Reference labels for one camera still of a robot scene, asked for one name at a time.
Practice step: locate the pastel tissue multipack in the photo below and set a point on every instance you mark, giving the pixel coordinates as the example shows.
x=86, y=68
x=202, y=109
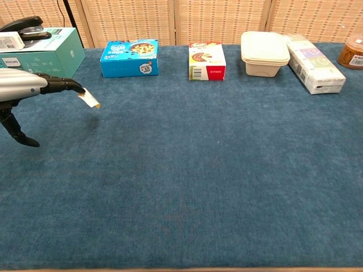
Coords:
x=314, y=65

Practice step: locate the small white labelled box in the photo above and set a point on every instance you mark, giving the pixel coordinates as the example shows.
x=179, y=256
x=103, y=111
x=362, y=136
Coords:
x=10, y=42

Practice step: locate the red white wafer box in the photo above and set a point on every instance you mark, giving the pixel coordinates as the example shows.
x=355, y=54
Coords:
x=207, y=58

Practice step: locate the brown jar with clear lid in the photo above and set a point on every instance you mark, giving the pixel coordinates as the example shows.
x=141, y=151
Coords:
x=351, y=54

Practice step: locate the blue cookie box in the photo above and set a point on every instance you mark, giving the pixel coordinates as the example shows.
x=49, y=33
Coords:
x=127, y=68

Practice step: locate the black stapler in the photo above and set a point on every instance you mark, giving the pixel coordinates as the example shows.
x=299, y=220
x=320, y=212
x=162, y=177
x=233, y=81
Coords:
x=31, y=27

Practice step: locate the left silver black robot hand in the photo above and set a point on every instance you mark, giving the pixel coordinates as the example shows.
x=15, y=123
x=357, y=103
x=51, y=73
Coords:
x=20, y=85

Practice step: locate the beige lidded food container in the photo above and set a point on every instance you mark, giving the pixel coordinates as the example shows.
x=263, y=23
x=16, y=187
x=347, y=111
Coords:
x=263, y=48

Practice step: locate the blue tablecloth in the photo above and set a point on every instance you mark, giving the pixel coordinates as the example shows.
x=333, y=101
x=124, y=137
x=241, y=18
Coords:
x=181, y=170

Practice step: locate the black tripod stand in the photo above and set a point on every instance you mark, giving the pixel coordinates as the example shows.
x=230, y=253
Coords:
x=74, y=25

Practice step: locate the teal Philips box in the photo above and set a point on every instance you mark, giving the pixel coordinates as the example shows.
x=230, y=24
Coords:
x=56, y=59

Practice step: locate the bamboo folding screen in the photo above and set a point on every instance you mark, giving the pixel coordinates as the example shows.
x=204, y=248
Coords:
x=221, y=20

